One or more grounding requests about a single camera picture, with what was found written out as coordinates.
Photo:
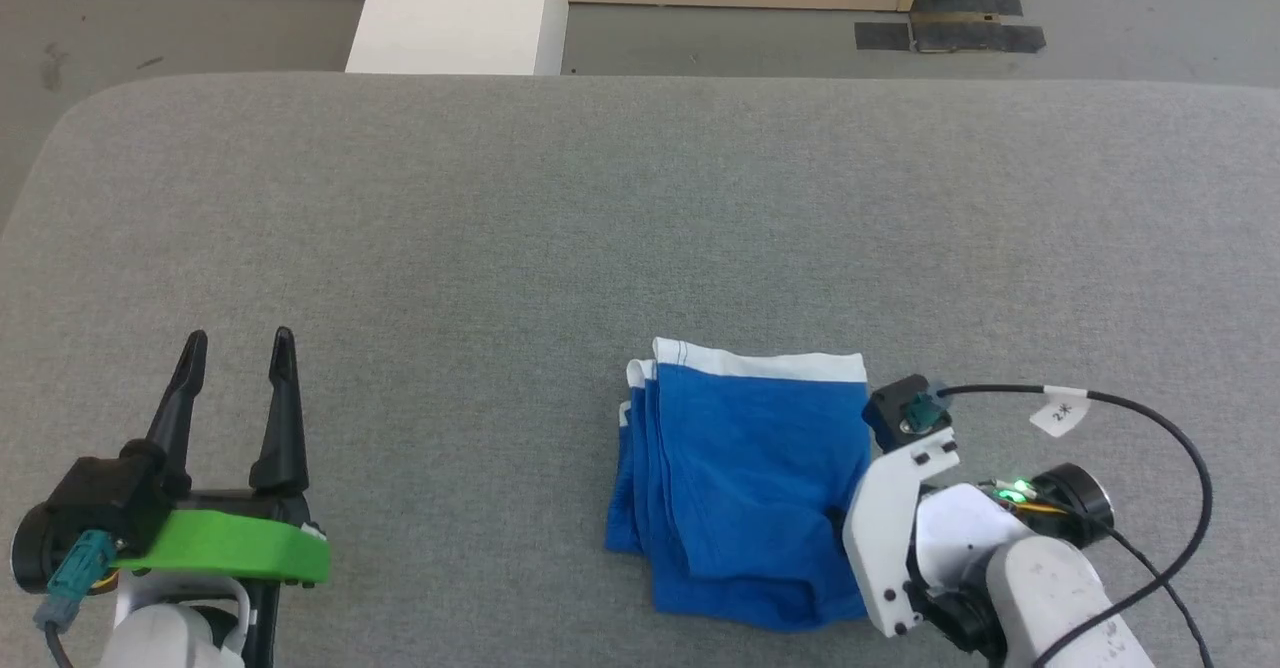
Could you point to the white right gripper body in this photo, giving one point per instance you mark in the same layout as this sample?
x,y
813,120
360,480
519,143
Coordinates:
x,y
885,528

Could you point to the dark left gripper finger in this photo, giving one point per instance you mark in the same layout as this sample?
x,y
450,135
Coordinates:
x,y
282,418
180,398

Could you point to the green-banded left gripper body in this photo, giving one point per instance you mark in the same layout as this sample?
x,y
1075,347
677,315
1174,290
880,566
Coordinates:
x,y
230,546

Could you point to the blue garment with white waistband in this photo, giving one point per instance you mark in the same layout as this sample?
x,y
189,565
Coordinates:
x,y
745,488

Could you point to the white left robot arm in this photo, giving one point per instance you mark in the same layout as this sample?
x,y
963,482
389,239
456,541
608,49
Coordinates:
x,y
165,633

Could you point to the white rectangular pillar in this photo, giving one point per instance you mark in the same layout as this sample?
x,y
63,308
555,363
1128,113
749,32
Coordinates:
x,y
460,13

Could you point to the black floor tape patch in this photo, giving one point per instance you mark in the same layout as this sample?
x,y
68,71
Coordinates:
x,y
950,33

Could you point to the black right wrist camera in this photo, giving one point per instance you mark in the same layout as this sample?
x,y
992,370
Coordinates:
x,y
905,413

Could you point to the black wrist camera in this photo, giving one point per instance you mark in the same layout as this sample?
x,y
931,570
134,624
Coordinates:
x,y
105,498
905,413

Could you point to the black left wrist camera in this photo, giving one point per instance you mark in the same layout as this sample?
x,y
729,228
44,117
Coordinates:
x,y
105,498

